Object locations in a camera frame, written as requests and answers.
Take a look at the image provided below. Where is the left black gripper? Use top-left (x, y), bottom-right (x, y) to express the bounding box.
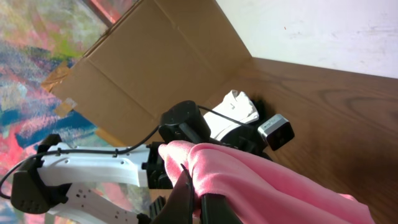
top-left (220, 126), bottom-right (270, 159)

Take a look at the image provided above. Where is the black folded shirt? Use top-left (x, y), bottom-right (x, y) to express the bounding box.
top-left (251, 98), bottom-right (275, 125)

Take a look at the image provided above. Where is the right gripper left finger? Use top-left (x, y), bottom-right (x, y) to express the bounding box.
top-left (150, 164), bottom-right (195, 224)

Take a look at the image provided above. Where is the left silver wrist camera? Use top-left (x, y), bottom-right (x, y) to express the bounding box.
top-left (257, 114), bottom-right (295, 151)

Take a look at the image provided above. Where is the pink shirt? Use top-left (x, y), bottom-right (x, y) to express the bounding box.
top-left (159, 141), bottom-right (374, 223)

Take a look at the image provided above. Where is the white folded shirt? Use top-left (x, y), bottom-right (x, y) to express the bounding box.
top-left (203, 90), bottom-right (259, 141)

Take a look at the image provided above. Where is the brown cardboard box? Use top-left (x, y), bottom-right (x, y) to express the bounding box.
top-left (42, 0), bottom-right (251, 146)

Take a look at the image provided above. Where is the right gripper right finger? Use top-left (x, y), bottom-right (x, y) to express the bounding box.
top-left (200, 194), bottom-right (243, 224)

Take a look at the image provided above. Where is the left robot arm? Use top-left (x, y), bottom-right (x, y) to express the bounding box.
top-left (7, 100), bottom-right (270, 223)

